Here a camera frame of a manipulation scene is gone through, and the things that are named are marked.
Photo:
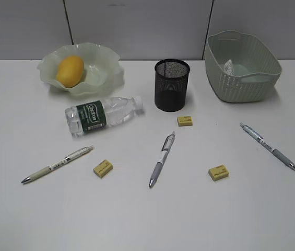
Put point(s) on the pale green woven basket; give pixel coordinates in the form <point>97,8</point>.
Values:
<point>256,69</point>

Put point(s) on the beige ballpoint pen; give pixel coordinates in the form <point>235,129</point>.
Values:
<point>78,153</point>

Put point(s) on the clear plastic water bottle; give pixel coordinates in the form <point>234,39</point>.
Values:
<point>95,115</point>

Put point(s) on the black mesh pen holder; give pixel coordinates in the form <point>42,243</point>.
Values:
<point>171,80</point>

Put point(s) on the blue grey ballpoint pen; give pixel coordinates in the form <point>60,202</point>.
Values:
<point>278,154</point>

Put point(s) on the yellow mango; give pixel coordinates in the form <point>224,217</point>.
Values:
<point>70,71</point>

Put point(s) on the yellow eraser right front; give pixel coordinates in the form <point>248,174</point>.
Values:
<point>218,172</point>

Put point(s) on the yellow eraser near holder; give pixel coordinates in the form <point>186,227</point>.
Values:
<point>184,121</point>

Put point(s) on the yellow eraser left front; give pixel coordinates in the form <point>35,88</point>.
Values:
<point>103,168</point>

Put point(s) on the pale green wavy glass plate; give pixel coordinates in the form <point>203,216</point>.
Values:
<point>102,71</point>

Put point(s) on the white waste paper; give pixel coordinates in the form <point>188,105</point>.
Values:
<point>228,68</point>

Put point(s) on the purple grey ballpoint pen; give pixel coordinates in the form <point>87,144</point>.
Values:
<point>163,156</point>

